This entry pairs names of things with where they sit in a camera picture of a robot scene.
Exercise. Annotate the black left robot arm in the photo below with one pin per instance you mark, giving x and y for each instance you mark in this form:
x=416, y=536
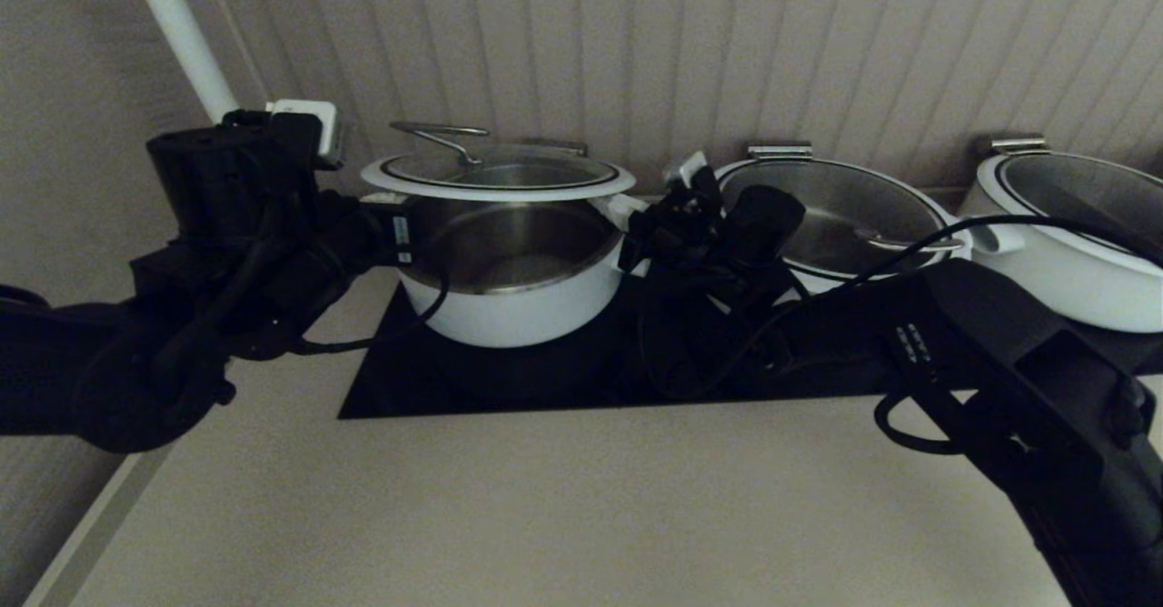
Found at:
x=91, y=362

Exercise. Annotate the white support pole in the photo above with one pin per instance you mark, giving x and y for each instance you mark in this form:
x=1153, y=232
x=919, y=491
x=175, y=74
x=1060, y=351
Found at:
x=181, y=25

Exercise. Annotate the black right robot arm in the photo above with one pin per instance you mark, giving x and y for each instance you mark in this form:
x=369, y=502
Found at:
x=1045, y=362

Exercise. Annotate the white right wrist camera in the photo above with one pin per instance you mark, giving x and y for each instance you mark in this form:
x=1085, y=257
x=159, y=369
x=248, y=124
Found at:
x=690, y=171

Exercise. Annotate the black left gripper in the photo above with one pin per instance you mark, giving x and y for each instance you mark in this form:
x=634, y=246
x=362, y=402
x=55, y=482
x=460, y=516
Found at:
x=372, y=234

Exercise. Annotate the wide black glass cooktop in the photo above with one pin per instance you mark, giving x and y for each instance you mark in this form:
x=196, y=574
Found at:
x=509, y=380

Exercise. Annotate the white round cooking pot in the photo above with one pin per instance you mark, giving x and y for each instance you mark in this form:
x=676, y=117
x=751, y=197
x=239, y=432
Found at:
x=1072, y=298
x=518, y=321

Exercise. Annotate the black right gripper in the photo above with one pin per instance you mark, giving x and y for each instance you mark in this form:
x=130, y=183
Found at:
x=677, y=262

